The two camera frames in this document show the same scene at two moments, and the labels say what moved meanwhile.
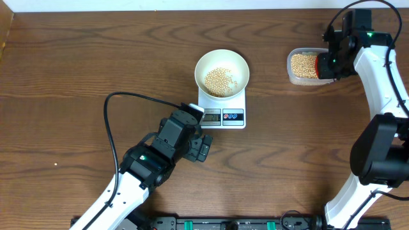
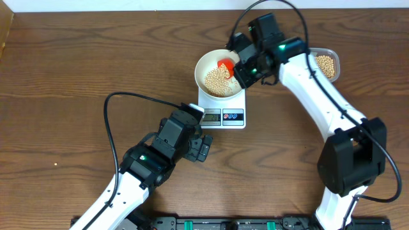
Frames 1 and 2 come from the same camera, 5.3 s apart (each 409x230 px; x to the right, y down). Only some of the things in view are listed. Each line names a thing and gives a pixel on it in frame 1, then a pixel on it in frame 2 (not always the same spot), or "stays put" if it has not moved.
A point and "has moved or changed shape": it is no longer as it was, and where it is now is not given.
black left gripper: (199, 147) stays put
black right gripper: (324, 71) → (245, 81)
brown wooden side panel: (6, 15) stays put
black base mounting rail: (236, 223) stays put
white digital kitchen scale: (229, 114) stays put
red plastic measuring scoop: (317, 66) has moved or changed shape
